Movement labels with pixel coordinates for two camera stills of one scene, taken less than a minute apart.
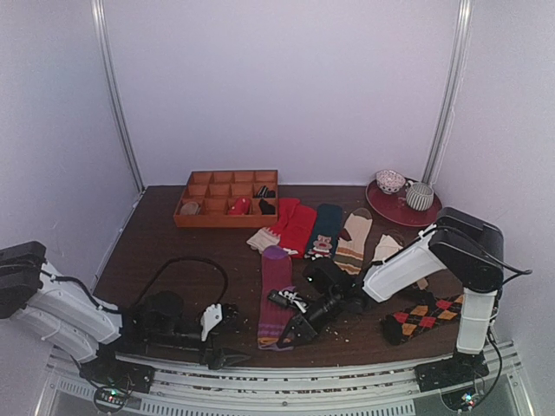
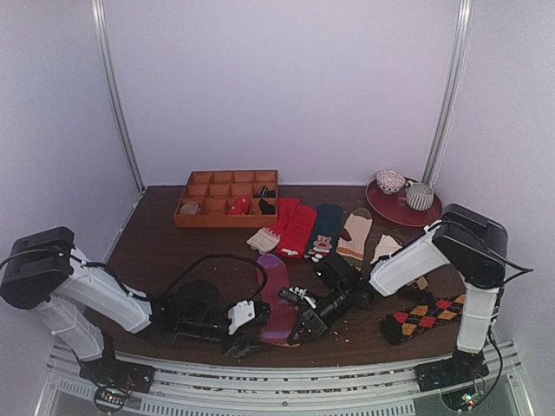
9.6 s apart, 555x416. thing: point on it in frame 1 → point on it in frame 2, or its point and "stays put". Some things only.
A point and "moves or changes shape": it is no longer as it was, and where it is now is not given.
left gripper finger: x=218 y=358 → x=242 y=348
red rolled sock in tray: x=242 y=206 stays put
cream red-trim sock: x=264 y=237 stays put
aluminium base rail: x=192 y=390 stays put
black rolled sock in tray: x=265 y=208 stays put
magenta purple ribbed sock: x=277 y=275 moves or changes shape
